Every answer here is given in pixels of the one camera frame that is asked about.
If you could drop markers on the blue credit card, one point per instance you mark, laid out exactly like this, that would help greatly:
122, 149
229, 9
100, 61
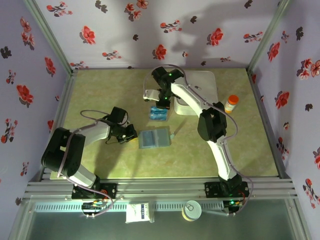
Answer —
158, 110
157, 117

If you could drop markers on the clear acrylic card stand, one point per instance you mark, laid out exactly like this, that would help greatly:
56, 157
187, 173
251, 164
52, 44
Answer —
170, 115

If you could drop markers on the grey-green card holder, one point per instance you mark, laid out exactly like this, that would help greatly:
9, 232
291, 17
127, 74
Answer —
162, 140

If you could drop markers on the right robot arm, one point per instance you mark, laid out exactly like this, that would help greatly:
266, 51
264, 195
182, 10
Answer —
215, 122

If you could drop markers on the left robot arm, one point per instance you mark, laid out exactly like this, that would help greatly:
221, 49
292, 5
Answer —
62, 155

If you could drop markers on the orange pill bottle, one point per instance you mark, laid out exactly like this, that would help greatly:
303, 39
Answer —
231, 103

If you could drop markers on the white paper packet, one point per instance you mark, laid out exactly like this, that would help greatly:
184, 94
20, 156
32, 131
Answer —
136, 213

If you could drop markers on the tin can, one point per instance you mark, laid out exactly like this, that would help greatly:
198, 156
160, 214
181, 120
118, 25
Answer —
191, 211

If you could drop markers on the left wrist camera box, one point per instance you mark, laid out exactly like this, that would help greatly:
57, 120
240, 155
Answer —
126, 118

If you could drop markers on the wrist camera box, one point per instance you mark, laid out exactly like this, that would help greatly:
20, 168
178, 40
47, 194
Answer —
126, 118
151, 95

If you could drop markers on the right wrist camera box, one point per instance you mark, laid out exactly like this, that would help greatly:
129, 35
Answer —
151, 95

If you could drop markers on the aluminium front rail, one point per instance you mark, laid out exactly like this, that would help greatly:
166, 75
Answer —
160, 187

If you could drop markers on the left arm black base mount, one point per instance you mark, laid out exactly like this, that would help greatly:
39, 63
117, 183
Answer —
110, 190

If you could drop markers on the aluminium side rail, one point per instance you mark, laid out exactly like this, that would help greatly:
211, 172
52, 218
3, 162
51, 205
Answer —
254, 87
66, 95

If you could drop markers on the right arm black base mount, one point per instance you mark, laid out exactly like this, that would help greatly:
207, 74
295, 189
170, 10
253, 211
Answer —
212, 190

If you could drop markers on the aluminium frame post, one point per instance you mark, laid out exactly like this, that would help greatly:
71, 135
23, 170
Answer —
268, 35
51, 35

